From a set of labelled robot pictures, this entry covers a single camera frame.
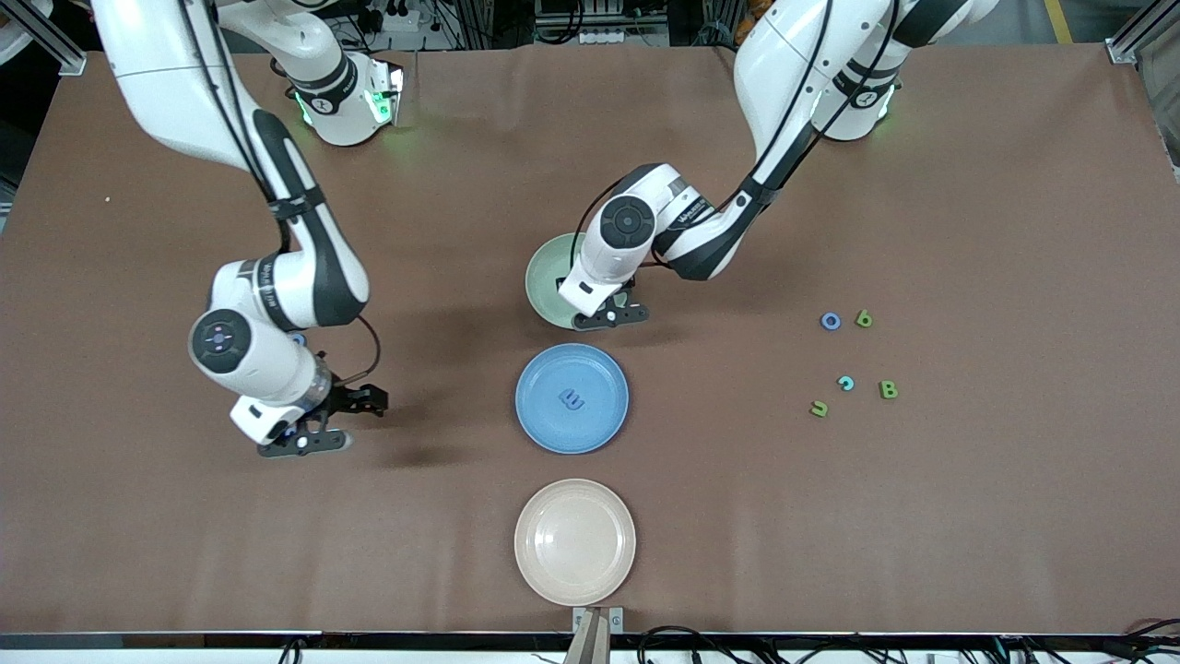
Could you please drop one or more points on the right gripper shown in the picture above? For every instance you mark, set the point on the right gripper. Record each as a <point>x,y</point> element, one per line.
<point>348,397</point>

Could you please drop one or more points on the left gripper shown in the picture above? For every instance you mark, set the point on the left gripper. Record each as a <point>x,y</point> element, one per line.
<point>560,281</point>

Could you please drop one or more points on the blue foam letter E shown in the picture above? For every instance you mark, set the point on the blue foam letter E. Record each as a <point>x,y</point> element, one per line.
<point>572,402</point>

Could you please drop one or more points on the green foam letter u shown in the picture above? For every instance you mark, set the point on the green foam letter u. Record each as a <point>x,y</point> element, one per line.
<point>819,411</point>

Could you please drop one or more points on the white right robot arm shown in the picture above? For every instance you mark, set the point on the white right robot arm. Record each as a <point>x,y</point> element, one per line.
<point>219,341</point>

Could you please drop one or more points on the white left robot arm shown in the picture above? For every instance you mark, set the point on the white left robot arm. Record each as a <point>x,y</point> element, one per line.
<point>627,219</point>

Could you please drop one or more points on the pale green round plate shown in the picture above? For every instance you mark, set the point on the pale green round plate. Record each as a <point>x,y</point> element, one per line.
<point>544,286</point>

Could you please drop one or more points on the blue round plate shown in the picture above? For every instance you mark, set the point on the blue round plate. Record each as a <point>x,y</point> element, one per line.
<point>572,433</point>

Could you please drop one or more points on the blue foam letter O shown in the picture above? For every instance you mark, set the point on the blue foam letter O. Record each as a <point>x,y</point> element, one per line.
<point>823,321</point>

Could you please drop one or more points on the beige round plate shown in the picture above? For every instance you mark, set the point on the beige round plate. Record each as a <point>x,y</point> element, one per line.
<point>574,542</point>

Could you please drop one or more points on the white power strip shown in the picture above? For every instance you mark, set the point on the white power strip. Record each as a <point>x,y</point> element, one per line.
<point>608,37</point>

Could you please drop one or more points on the bag of orange fruit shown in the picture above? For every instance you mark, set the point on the bag of orange fruit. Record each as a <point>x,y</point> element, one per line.
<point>758,5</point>

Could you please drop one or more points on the metal table edge bracket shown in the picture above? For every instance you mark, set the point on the metal table edge bracket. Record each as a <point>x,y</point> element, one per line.
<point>597,620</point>

